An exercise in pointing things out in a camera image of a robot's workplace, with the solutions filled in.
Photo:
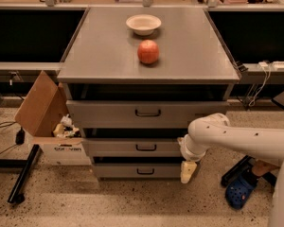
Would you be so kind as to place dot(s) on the grey top drawer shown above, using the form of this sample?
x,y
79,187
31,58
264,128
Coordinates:
x,y
140,114

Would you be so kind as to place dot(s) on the blue clog shoe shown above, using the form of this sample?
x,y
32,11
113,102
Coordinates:
x,y
238,192

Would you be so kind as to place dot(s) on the grey drawer cabinet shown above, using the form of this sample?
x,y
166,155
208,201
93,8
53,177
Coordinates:
x,y
102,64

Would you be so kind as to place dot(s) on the white power strip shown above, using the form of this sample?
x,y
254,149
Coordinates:
x,y
278,65

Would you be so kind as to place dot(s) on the black table leg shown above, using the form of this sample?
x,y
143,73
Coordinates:
x,y
239,167
16,195

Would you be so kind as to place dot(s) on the black table leg left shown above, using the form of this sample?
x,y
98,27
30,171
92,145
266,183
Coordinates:
x,y
16,195

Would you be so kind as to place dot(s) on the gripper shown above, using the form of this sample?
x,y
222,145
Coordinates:
x,y
187,150

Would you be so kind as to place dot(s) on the person's bare leg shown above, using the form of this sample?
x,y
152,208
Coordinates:
x,y
260,168

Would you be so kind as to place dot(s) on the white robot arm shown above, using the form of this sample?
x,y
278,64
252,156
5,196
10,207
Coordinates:
x,y
266,145

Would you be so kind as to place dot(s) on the white bowl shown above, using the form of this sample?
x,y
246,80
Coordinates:
x,y
143,24

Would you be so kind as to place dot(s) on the black power adapter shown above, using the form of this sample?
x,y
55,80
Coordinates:
x,y
20,137

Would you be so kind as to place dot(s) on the open cardboard box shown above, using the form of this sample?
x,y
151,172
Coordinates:
x,y
43,114

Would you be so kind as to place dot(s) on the red apple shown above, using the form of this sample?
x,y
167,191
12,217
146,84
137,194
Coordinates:
x,y
148,52

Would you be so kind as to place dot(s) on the black table leg right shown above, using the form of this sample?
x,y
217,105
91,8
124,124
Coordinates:
x,y
239,167

